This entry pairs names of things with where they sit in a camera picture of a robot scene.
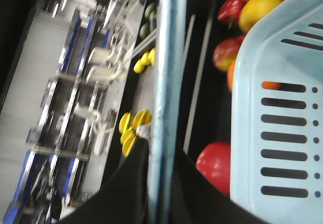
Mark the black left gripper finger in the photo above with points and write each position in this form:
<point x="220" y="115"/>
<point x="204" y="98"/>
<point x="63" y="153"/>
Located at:
<point x="124" y="197"/>

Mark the light blue plastic basket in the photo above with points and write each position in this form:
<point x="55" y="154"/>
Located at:
<point x="276" y="134"/>

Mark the yellow starfruit bunch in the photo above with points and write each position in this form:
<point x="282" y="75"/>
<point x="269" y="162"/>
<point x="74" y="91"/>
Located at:
<point x="128" y="126"/>

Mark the big red apple left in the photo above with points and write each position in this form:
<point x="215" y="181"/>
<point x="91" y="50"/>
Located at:
<point x="214" y="164"/>

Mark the metal storage rack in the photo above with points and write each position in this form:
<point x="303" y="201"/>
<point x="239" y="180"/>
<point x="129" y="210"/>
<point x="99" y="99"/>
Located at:
<point x="61" y="167"/>

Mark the black wooden produce stand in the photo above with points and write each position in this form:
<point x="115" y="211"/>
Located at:
<point x="205" y="102"/>

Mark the white office chair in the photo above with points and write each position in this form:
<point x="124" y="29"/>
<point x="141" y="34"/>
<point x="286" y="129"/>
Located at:
<point x="108" y="65"/>

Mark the yellow lemon pile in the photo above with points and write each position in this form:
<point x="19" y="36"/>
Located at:
<point x="148" y="59"/>

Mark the green avocado pile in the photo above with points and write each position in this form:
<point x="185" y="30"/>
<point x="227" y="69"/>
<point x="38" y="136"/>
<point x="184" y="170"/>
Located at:
<point x="149" y="25"/>

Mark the red yellow apple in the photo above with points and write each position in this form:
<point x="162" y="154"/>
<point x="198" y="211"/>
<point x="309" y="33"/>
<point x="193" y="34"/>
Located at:
<point x="226" y="52"/>

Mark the orange fruit centre left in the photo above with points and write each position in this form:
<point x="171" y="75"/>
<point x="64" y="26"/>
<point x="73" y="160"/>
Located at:
<point x="230" y="75"/>

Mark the red bell pepper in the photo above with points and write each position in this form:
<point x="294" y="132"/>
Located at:
<point x="230" y="11"/>

